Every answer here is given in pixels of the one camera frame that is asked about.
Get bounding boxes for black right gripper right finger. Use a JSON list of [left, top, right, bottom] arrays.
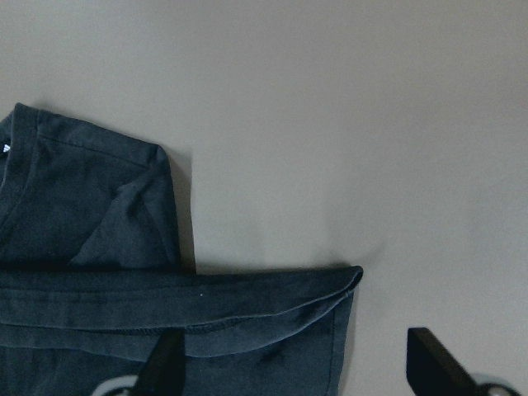
[[406, 328, 482, 396]]

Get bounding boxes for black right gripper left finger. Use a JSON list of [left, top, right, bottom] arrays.
[[134, 329, 185, 395]]

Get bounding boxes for black printed t-shirt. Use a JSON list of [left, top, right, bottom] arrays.
[[1, 104, 362, 395]]

